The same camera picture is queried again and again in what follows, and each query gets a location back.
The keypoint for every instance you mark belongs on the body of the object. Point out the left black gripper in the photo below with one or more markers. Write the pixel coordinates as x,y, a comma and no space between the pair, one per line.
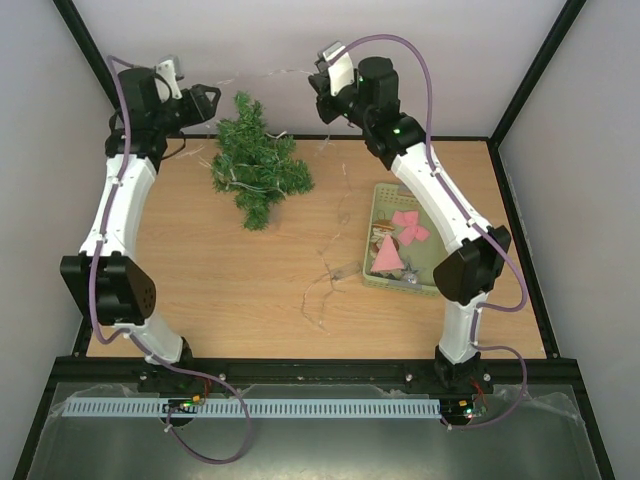
200,108

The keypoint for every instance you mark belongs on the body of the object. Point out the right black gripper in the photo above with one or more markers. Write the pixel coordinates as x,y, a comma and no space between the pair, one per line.
325,100

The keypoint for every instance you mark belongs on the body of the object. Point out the small green christmas tree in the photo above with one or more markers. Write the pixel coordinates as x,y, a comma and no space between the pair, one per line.
258,169

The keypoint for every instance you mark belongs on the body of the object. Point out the green perforated plastic basket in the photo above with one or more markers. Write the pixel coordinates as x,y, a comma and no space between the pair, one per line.
403,246

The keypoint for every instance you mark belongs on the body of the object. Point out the clear plastic battery box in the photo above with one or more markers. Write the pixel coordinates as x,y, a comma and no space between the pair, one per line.
345,271

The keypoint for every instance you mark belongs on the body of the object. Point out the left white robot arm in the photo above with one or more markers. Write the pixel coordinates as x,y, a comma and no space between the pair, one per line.
110,289

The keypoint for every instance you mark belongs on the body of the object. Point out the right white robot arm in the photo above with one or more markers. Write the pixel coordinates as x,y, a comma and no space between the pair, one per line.
367,96

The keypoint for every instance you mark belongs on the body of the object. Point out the pink fabric bow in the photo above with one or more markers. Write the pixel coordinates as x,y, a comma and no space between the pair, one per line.
412,230

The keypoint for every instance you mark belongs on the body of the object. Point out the pink fabric triangle ornament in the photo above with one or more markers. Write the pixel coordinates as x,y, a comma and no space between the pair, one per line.
388,258

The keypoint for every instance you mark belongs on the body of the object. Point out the silver star ornament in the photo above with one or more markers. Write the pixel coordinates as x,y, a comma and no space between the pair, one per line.
409,266

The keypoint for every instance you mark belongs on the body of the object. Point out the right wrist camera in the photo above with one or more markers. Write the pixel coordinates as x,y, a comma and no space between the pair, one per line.
335,62

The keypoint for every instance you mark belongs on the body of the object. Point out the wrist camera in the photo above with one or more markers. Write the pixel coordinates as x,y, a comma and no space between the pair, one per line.
335,62
168,73

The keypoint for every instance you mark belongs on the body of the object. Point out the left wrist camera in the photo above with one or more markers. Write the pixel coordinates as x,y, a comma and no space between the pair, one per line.
168,73

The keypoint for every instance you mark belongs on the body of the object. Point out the black aluminium front rail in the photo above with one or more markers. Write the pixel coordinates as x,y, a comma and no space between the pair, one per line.
254,371

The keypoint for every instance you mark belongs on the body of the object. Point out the white slotted cable duct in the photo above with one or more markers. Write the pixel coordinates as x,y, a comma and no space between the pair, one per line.
255,408

